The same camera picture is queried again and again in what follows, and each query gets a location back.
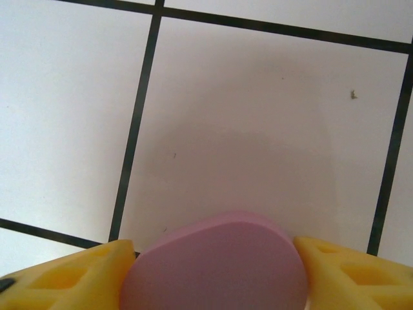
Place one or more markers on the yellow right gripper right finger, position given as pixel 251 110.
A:
pixel 361 284

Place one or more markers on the pink oval case piece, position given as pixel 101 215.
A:
pixel 213 268

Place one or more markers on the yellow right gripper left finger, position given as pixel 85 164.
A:
pixel 58 284

